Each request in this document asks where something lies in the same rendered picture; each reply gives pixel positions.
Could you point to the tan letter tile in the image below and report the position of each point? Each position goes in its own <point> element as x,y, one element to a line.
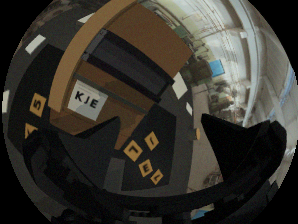
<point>132,150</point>
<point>151,141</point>
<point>145,168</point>
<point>37,105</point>
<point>28,130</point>
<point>156,176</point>

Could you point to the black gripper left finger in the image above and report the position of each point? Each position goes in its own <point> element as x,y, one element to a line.
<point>89,151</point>

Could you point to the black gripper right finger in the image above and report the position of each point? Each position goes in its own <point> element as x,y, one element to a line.
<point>230,142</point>

